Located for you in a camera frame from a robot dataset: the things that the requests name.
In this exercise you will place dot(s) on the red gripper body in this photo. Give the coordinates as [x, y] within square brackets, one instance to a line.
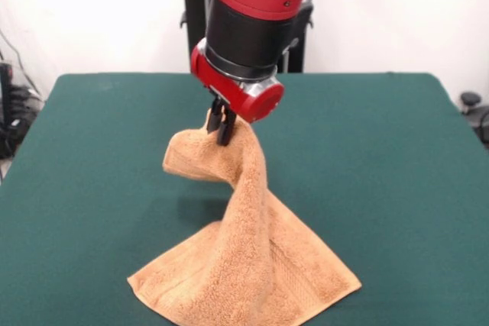
[248, 102]

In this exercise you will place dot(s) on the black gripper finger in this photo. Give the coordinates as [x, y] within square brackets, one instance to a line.
[227, 129]
[214, 118]

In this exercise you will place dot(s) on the orange terry towel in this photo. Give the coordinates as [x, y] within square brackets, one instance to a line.
[248, 257]

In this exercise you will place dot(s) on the dark green table cloth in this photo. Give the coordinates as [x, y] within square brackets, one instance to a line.
[76, 226]

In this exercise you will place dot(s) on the black computer case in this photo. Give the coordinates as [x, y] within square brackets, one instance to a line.
[5, 89]

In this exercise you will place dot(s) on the black office chair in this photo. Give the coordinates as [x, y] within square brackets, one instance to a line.
[475, 112]

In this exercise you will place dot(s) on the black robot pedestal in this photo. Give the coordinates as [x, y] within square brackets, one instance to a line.
[195, 17]

